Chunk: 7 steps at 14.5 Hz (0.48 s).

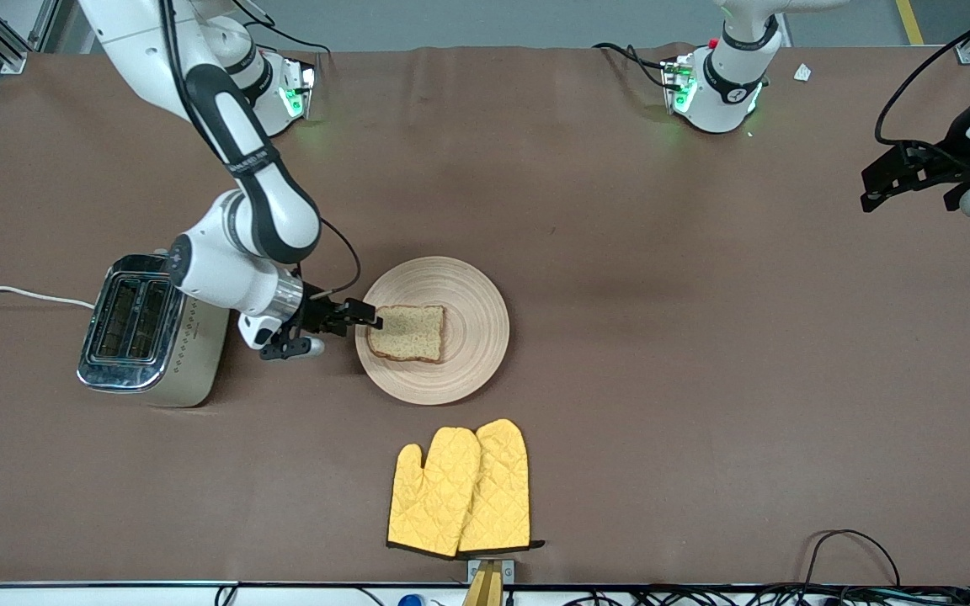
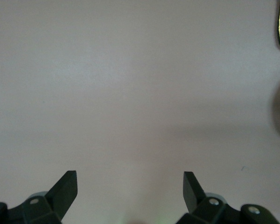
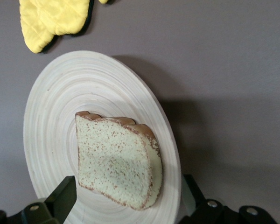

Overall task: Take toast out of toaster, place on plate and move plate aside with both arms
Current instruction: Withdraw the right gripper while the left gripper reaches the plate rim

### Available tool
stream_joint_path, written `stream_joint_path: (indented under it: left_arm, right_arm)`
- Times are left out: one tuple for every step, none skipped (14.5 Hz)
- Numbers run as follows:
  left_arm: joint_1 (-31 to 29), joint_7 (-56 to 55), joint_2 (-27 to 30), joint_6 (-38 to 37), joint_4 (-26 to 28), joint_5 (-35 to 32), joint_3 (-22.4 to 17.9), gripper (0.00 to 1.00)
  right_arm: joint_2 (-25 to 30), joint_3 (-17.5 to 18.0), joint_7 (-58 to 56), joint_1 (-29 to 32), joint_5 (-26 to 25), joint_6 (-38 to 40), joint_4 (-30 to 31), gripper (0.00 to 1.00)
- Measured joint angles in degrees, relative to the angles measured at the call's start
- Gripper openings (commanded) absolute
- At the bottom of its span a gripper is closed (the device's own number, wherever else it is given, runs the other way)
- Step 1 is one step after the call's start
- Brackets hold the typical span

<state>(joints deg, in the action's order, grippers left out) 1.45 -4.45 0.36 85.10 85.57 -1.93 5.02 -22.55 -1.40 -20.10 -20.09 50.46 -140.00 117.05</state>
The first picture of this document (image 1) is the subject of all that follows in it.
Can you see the round wooden plate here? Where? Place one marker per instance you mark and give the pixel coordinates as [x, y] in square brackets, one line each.
[468, 353]

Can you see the slice of toast bread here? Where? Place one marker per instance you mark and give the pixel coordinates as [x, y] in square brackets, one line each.
[409, 333]

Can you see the blue round cap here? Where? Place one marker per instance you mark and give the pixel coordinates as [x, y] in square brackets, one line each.
[410, 601]

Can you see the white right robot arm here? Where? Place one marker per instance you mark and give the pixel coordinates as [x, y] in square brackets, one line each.
[258, 210]

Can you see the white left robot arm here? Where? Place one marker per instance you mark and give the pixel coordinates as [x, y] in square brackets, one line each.
[725, 88]

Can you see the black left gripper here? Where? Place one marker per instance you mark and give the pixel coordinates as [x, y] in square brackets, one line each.
[945, 167]

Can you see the small white paper scrap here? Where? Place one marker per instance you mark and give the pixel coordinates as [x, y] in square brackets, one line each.
[802, 73]

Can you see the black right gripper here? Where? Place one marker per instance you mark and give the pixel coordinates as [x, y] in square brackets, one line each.
[317, 316]

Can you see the small metal bracket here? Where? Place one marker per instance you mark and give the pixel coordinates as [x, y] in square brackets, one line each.
[508, 572]

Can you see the brown table cover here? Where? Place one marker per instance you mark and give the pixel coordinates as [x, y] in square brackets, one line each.
[704, 379]

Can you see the yellow quilted oven mitt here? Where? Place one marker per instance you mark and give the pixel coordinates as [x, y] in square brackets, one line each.
[502, 488]
[433, 497]

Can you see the silver beige toaster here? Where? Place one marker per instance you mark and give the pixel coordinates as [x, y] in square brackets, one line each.
[190, 362]

